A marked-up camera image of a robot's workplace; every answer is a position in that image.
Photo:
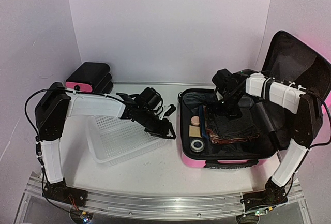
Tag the pink hard-shell suitcase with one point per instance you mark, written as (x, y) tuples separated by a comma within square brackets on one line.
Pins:
[(288, 59)]

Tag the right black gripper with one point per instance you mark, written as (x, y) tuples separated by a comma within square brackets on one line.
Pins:
[(235, 114)]

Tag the blue folded item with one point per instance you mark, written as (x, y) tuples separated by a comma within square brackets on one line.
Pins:
[(202, 122)]

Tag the round pink compact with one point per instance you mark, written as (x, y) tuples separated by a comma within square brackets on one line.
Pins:
[(195, 121)]

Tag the round black tin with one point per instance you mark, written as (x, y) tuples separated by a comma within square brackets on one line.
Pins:
[(197, 145)]

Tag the dark blue jeans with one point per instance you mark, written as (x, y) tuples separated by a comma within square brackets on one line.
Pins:
[(193, 100)]

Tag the small green circuit board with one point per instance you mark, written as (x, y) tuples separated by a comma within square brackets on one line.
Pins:
[(86, 218)]

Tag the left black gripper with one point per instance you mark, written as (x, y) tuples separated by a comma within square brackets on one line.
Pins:
[(164, 130)]

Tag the black pink drawer organizer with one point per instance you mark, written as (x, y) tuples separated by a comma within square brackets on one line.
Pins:
[(91, 77)]

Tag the black dotted garment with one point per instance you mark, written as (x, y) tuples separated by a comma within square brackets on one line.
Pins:
[(226, 128)]

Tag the white plastic mesh basket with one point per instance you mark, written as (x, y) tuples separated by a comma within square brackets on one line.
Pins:
[(112, 141)]

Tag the red brown patterned garment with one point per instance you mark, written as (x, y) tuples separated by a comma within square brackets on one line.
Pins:
[(216, 139)]

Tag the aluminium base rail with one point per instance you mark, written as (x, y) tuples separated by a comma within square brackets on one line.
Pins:
[(112, 207)]

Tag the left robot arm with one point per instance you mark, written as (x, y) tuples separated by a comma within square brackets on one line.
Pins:
[(59, 104)]

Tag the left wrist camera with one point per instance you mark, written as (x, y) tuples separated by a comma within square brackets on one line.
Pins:
[(167, 111)]

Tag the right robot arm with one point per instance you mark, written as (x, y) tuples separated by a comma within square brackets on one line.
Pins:
[(300, 107)]

